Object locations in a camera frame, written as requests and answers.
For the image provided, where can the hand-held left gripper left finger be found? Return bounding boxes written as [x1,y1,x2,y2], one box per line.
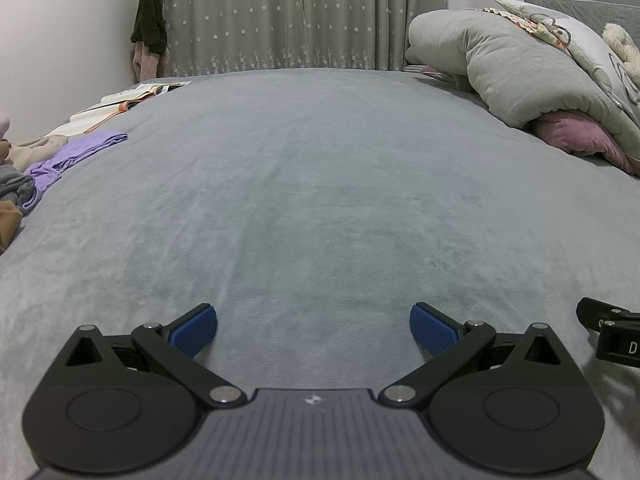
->
[50,303,248,407]

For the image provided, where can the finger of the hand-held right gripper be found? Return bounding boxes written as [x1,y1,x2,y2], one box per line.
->
[575,297,640,334]

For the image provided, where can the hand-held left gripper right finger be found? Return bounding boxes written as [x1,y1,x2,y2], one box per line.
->
[378,302,587,407]

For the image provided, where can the grey-blue bed blanket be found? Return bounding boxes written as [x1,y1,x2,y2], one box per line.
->
[0,67,640,480]

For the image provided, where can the pink pillow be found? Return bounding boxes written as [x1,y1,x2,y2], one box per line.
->
[532,111,640,178]

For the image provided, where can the purple garment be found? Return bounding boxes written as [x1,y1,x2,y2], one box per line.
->
[18,130,129,212]

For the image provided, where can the brown ribbed garment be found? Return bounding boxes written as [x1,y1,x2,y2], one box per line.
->
[0,199,24,255]

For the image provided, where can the white folded cloth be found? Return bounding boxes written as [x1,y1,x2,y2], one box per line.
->
[69,104,127,137]

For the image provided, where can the grey garment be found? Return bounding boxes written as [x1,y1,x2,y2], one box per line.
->
[0,164,37,202]

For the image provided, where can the beige garment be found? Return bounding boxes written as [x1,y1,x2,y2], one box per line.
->
[0,134,69,172]

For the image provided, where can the open book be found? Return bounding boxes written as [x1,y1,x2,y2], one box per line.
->
[99,80,193,112]

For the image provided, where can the striped cloth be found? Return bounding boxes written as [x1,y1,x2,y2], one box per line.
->
[403,63,453,80]

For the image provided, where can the white cartoon print pillow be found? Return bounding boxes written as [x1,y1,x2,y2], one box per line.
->
[492,0,640,122]

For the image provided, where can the light grey comforter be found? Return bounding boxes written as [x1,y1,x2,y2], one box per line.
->
[404,9,640,157]

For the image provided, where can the cream plush toy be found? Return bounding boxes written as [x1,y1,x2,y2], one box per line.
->
[602,22,640,85]

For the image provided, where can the pink hanging garment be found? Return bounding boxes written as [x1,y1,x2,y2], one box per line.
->
[132,42,172,84]

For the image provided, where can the floral patterned cloth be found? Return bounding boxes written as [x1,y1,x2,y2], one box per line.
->
[466,6,572,47]

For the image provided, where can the grey quilted headboard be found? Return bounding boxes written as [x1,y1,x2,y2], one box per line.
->
[523,0,640,45]

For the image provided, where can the dark green hanging garment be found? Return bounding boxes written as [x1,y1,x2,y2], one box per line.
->
[130,0,169,56]

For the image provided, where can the grey star print curtain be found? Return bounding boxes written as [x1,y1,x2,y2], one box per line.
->
[157,0,451,79]

